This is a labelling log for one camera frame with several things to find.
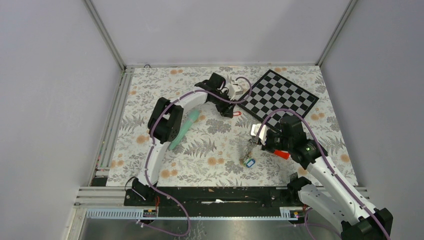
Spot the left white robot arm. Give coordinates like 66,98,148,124
129,73,235,206

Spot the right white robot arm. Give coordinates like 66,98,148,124
250,114,393,240

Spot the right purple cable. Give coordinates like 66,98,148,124
256,108,392,240

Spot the purple cable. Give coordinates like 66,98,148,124
256,108,392,240
136,76,253,238

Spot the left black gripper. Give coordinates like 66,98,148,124
209,90,237,118

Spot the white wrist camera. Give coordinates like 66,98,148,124
225,80,245,101
250,123,268,145

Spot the metal key holder plate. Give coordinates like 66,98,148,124
239,140,254,167

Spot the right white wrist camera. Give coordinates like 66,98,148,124
250,123,268,145

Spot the white slotted cable duct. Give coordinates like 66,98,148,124
85,207,300,221

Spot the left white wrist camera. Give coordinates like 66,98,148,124
225,80,245,101

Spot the red curved plastic piece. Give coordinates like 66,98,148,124
273,150,290,160

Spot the floral patterned table mat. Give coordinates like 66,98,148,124
106,66,358,187

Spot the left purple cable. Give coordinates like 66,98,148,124
136,76,253,238

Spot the mint green plastic stick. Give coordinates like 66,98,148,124
168,109,200,151

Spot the black white checkerboard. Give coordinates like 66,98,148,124
235,69,319,128

